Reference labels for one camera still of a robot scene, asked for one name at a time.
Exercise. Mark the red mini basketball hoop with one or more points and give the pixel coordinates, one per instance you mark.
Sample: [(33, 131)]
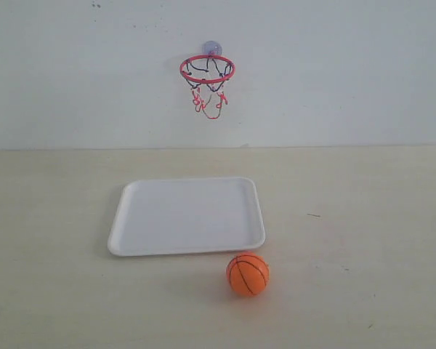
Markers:
[(207, 76)]

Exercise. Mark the small orange toy basketball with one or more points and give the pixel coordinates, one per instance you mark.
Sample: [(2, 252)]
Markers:
[(248, 274)]

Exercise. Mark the white rectangular plastic tray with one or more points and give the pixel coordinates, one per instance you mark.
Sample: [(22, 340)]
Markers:
[(187, 216)]

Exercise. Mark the clear suction cup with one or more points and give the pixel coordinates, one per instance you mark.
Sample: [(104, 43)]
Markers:
[(211, 48)]

